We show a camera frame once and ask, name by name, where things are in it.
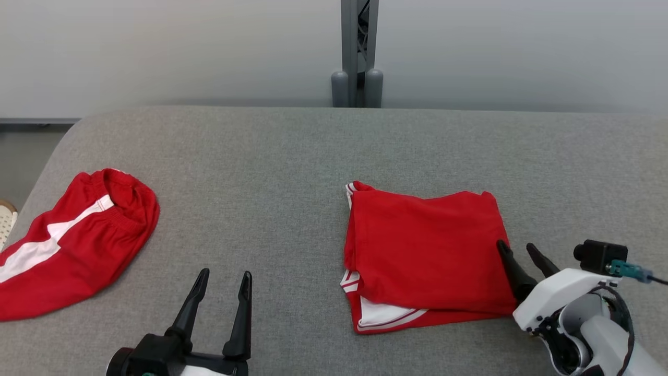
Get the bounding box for red white sports shirt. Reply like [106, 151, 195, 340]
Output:
[340, 181, 518, 335]

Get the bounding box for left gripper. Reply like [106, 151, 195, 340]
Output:
[166, 268, 253, 376]

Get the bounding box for grey metal partition post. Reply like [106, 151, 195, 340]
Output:
[341, 0, 379, 108]

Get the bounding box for white perforated laundry basket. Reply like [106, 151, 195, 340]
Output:
[0, 200, 18, 251]

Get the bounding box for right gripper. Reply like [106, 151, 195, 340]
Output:
[496, 240, 622, 334]

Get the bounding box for red shorts white stripe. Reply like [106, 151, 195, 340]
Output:
[0, 168, 160, 321]

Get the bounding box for grey cylinder post foot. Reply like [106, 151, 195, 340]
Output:
[365, 68, 384, 108]
[331, 70, 349, 108]

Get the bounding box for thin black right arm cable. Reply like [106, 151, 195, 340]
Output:
[595, 285, 636, 369]

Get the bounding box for black cables inside post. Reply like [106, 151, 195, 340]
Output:
[357, 0, 371, 58]

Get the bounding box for right camera cable teal plug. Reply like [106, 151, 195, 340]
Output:
[607, 260, 668, 286]

